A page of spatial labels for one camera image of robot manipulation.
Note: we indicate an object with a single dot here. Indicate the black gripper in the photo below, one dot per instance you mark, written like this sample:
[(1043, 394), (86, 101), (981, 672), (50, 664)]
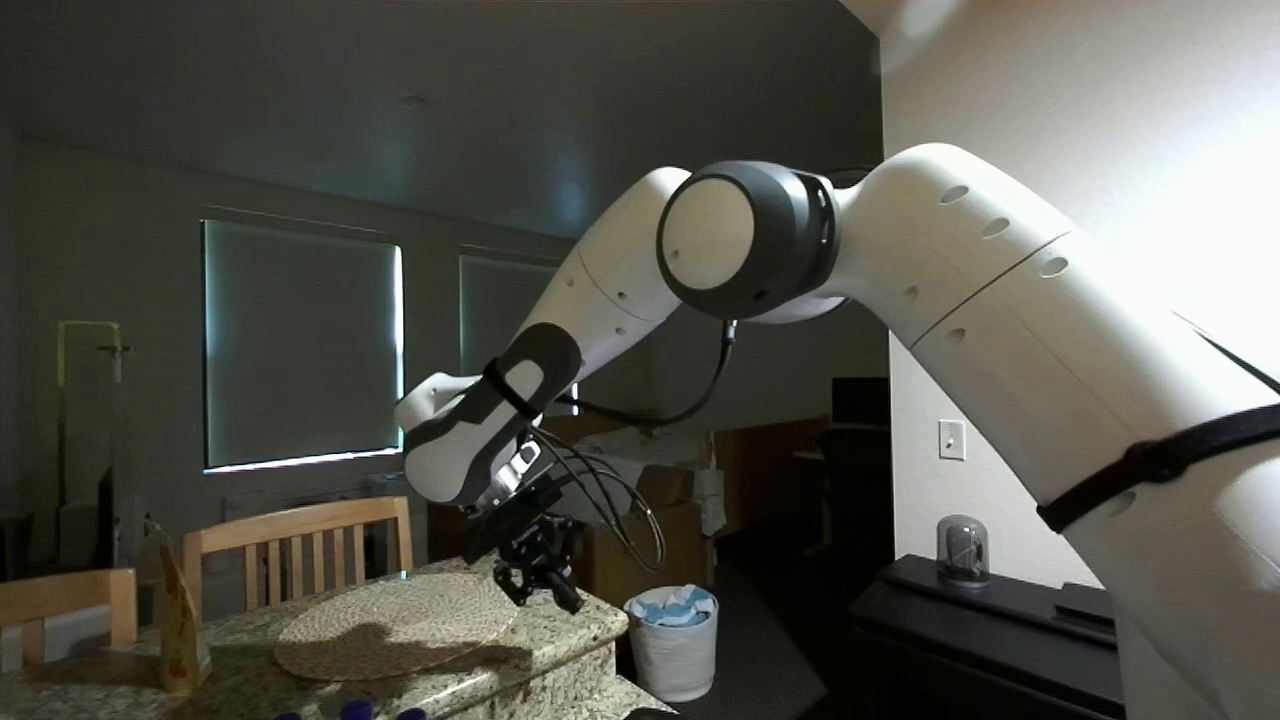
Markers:
[(542, 543)]

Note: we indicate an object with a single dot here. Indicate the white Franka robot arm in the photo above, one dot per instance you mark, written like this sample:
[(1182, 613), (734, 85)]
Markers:
[(1015, 333)]

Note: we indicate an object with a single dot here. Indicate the white trash bin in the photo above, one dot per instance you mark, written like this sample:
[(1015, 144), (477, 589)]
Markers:
[(672, 645)]

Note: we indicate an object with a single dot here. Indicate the round woven placemat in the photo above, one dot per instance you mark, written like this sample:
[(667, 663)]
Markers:
[(401, 624)]

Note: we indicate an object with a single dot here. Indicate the wooden slatted chair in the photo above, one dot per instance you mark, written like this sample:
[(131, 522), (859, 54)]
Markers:
[(295, 544)]

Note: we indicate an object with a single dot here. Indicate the narrow window with blind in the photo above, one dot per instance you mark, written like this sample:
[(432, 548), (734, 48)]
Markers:
[(501, 314)]

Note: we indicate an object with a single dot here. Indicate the large window with blind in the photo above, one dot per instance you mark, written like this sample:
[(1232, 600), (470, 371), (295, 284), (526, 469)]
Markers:
[(302, 347)]

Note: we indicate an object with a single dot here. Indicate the black low cabinet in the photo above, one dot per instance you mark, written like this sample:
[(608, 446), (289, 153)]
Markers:
[(986, 641)]

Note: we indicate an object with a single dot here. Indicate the small wooden chair back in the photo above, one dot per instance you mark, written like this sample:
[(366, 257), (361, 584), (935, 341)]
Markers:
[(66, 607)]

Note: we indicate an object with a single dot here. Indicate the pale framed door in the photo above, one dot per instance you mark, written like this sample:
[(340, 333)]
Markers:
[(91, 425)]

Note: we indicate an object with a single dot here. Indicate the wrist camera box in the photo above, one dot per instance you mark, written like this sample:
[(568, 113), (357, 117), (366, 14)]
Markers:
[(513, 469)]

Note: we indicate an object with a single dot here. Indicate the white wall switch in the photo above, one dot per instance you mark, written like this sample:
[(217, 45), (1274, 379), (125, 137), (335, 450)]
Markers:
[(948, 440)]

